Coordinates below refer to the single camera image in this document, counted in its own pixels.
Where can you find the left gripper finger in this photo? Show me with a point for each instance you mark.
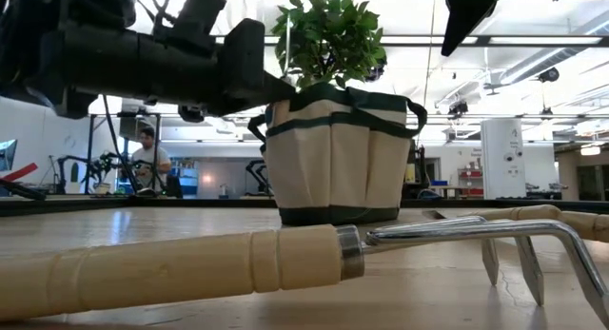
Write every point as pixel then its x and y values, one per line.
pixel 242 64

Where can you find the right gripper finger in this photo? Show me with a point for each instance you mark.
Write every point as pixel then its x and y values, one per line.
pixel 464 11

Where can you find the beige green-trimmed gardening bag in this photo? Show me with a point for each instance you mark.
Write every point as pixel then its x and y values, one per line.
pixel 333 168

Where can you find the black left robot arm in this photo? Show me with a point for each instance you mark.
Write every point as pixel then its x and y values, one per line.
pixel 47 44

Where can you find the black background robot arm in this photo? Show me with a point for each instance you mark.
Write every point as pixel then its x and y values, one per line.
pixel 259 178
pixel 90 170

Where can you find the green plant in black pot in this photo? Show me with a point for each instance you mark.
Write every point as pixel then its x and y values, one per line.
pixel 333 40

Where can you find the black ceiling projector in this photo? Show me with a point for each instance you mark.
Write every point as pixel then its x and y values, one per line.
pixel 457 109

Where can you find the person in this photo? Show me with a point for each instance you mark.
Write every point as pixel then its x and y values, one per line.
pixel 150 161

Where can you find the blue storage bins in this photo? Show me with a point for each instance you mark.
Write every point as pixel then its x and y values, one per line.
pixel 187 178

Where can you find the white pillar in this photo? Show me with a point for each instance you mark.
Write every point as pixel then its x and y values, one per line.
pixel 502 159

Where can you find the red shelf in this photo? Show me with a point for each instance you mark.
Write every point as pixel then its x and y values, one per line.
pixel 470 180

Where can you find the glowing rectangular lamp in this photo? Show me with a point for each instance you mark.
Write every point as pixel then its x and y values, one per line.
pixel 590 150

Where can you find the background monitor screen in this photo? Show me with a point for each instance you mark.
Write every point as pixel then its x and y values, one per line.
pixel 7 155

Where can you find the red and black bar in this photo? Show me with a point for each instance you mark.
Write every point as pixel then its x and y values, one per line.
pixel 19 187

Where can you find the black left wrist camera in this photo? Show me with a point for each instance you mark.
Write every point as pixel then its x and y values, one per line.
pixel 200 11

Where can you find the black ceiling camera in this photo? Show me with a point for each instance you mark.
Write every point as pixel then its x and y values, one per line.
pixel 548 75

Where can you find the black aluminium table frame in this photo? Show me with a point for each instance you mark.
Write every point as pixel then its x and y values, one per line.
pixel 214 204

